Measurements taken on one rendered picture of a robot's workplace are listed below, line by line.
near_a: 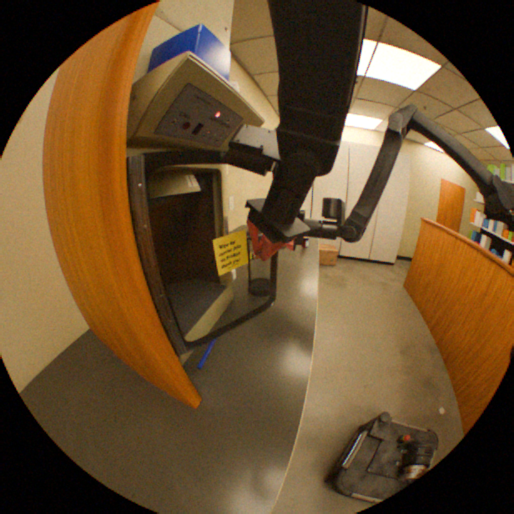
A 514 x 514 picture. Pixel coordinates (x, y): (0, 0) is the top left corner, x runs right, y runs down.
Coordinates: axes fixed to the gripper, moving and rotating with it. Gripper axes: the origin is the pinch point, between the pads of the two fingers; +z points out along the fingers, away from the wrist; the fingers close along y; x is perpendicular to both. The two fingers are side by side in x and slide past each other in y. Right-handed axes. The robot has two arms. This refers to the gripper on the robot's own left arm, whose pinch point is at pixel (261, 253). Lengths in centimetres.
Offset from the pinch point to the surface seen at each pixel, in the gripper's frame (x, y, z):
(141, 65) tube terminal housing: -19.9, -21.3, -30.0
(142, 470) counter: -42, 24, 16
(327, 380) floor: 59, 66, 102
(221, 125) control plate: -3.1, -18.2, -19.4
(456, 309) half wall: 167, 132, 18
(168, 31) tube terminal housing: -16, -28, -40
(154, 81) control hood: -18.2, -12.2, -25.8
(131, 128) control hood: -20.4, -13.1, -19.2
